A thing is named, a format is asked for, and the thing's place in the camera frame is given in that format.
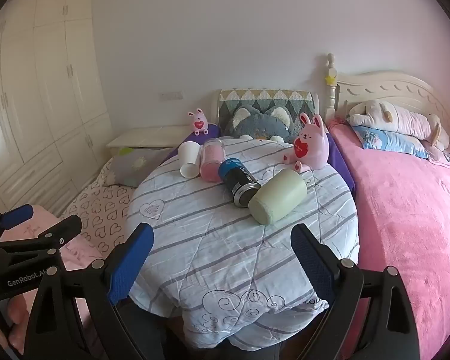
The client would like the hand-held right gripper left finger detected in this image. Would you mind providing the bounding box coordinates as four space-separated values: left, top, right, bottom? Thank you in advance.
24 223 169 360

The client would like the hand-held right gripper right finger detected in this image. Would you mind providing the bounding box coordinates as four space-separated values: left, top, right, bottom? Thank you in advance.
274 224 422 360

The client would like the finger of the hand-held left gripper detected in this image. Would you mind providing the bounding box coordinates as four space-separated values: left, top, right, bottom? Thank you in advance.
0 204 34 248
0 215 83 271

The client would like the pale green cup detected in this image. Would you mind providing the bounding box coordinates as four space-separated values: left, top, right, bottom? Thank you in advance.
248 168 308 226

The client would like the black and blue cup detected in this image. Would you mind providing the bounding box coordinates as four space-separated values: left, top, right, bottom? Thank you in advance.
218 158 262 208

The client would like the white paper cup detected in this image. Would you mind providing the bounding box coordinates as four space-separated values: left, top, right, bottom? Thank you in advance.
177 141 200 178

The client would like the clear pink cup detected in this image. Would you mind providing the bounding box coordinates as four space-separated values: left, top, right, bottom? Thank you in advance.
199 137 226 182

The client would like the light pink cloth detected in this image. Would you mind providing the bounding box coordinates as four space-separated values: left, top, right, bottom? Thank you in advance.
0 204 106 271

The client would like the heart print bed sheet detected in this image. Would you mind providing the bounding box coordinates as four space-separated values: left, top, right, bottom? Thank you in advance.
62 157 139 267

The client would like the grey striped white quilt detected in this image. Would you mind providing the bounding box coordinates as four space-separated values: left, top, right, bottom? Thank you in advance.
125 137 361 346

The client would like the pink fleece blanket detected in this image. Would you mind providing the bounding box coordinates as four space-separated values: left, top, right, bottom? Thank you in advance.
328 120 450 360

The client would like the grey flower pillow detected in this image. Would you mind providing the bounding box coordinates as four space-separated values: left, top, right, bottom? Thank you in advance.
109 146 175 188

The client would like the large pink bunny toy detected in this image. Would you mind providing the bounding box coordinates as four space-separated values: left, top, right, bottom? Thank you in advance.
283 112 331 174

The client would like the white bedside table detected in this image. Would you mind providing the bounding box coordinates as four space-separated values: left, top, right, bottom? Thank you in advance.
106 125 194 149

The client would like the cream wardrobe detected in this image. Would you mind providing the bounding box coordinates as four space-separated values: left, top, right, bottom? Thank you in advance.
0 0 113 214

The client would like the blue printed pillow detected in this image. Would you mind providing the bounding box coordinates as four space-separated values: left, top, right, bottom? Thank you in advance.
352 125 432 160

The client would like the grey cat plush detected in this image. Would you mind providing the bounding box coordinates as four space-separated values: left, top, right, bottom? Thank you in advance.
224 106 300 143

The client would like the small pink bunny toy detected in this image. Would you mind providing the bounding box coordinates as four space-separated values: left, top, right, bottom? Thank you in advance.
188 107 210 136

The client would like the white plush dog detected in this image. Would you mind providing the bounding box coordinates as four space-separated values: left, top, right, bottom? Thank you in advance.
347 99 450 151

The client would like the patchwork quilted cushion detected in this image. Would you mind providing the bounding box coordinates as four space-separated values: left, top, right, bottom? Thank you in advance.
217 89 319 137

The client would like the cream wooden headboard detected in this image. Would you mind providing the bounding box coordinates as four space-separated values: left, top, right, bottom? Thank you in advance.
324 53 450 147

